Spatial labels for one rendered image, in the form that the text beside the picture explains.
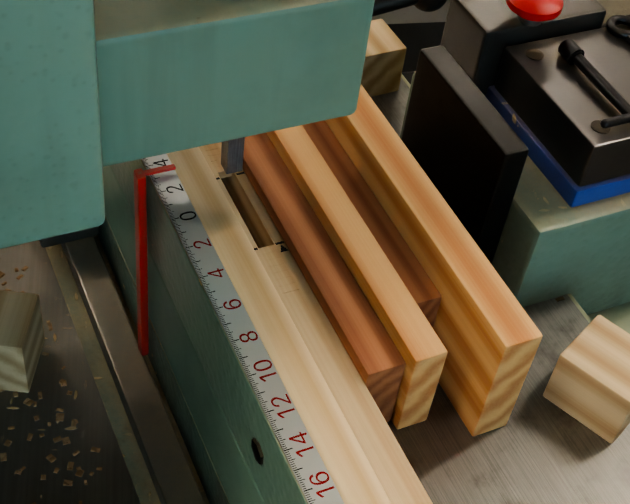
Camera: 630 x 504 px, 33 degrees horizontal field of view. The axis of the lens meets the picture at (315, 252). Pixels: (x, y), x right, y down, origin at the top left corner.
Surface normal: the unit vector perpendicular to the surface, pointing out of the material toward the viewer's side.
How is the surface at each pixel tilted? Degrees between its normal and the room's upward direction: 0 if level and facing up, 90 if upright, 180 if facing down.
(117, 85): 90
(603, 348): 0
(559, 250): 90
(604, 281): 90
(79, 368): 0
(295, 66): 90
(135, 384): 0
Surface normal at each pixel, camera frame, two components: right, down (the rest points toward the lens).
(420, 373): 0.40, 0.70
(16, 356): -0.06, 0.73
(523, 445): 0.11, -0.68
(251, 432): -0.91, 0.23
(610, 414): -0.65, 0.50
